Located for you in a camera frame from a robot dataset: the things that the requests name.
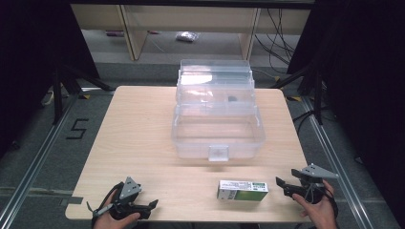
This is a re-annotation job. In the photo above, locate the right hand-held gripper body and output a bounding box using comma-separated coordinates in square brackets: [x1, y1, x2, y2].
[290, 163, 339, 205]

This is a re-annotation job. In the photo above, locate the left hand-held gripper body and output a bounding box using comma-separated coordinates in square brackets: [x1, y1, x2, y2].
[109, 176, 151, 221]

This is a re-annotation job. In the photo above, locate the white and green carton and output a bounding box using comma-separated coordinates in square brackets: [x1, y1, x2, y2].
[217, 179, 269, 202]

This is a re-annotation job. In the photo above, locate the clear plastic tiered storage box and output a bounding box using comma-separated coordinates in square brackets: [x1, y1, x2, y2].
[171, 58, 266, 163]

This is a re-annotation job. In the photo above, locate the person's right hand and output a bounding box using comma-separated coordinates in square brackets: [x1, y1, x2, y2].
[291, 178, 338, 229]

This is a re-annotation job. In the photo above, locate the person's left hand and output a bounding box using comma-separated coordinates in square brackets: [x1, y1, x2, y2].
[93, 190, 141, 229]

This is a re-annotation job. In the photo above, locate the grey floor tape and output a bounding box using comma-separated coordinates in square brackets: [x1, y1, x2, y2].
[59, 196, 84, 207]

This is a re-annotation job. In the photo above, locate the black metal stand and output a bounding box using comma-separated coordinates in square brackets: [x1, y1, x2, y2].
[270, 62, 327, 126]
[52, 64, 117, 126]

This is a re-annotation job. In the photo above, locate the dark curtain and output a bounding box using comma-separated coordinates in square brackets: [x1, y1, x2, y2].
[287, 0, 405, 225]
[0, 0, 100, 158]

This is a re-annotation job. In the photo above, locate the clear plastic bag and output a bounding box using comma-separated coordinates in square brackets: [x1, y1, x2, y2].
[175, 31, 200, 43]

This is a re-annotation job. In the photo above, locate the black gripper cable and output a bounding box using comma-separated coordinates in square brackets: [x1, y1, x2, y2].
[91, 181, 124, 223]
[324, 189, 340, 221]

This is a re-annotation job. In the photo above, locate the aluminium floor rail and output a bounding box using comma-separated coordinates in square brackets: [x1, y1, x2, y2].
[0, 90, 81, 229]
[300, 95, 374, 229]

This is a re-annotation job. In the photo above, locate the grey gripper strap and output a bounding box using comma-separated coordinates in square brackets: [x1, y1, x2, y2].
[86, 201, 115, 219]

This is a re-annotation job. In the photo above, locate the black floor cable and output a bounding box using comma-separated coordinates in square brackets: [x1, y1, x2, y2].
[291, 109, 320, 135]

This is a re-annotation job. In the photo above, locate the white cable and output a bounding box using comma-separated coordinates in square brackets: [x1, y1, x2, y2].
[40, 90, 55, 107]

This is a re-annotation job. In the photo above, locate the bundle of black cables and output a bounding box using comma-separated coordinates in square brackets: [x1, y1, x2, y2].
[253, 8, 297, 67]

